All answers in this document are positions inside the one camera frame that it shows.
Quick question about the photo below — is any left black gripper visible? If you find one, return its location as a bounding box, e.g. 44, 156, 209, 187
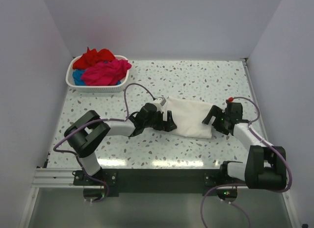
143, 109, 176, 131

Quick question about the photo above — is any white t shirt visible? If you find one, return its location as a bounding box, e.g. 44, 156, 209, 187
164, 97, 213, 139

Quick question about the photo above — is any red t shirt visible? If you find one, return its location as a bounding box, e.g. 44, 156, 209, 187
72, 48, 115, 70

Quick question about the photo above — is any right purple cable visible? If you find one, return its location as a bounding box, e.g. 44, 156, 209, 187
200, 97, 293, 228

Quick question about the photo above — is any white plastic laundry basket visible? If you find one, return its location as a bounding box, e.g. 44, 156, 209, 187
65, 55, 132, 93

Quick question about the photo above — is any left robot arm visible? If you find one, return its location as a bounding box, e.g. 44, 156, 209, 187
64, 103, 177, 185

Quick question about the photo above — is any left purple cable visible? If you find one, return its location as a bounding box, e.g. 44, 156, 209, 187
53, 83, 157, 203

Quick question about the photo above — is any purple cable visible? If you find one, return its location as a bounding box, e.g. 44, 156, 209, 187
53, 83, 157, 203
200, 97, 293, 228

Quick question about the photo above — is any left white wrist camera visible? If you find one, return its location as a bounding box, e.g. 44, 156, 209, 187
153, 97, 167, 112

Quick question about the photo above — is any magenta t shirt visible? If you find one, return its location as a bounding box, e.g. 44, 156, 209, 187
81, 59, 132, 86

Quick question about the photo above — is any blue t shirt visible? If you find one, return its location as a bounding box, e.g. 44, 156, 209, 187
72, 69, 86, 86

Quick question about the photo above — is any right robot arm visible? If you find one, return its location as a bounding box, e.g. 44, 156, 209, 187
202, 100, 287, 191

